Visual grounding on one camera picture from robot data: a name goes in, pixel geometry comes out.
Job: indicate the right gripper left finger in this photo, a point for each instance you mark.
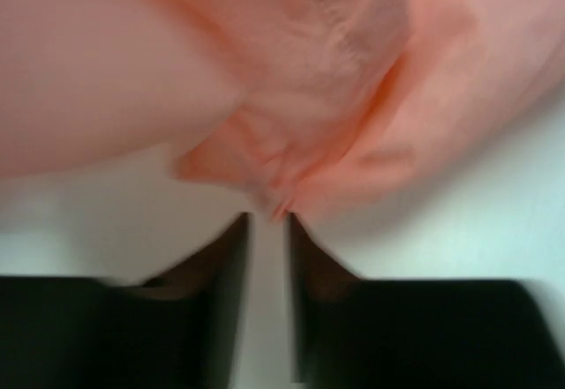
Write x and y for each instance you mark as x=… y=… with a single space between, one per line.
x=178 y=329

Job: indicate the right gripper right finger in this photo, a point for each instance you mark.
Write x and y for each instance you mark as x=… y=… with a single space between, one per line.
x=352 y=332

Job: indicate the salmon pink jacket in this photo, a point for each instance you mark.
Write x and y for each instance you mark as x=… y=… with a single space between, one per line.
x=309 y=105

